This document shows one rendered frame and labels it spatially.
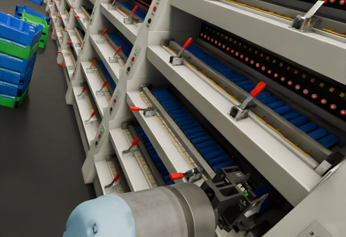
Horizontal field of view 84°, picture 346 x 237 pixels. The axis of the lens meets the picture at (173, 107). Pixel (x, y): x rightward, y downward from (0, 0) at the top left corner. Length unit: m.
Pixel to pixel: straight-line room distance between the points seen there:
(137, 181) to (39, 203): 0.46
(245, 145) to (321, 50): 0.20
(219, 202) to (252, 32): 0.33
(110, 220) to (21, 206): 0.81
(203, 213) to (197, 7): 0.50
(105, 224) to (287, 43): 0.39
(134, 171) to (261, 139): 0.47
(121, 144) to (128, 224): 0.61
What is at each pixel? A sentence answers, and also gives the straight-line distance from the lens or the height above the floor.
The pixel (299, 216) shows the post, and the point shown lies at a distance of 0.39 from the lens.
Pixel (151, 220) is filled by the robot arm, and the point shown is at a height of 0.66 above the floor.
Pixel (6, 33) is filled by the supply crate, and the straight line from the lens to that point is 1.30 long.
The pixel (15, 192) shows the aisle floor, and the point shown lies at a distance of 1.05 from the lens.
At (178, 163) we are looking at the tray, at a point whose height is 0.55.
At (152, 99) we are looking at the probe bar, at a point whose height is 0.58.
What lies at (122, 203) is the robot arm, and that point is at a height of 0.66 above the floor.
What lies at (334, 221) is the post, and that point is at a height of 0.73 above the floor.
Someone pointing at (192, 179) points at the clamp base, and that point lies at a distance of 0.50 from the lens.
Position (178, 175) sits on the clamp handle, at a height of 0.57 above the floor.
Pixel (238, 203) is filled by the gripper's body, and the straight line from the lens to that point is 0.36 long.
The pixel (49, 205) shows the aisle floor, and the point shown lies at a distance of 1.02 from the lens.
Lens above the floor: 0.84
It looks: 21 degrees down
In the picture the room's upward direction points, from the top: 30 degrees clockwise
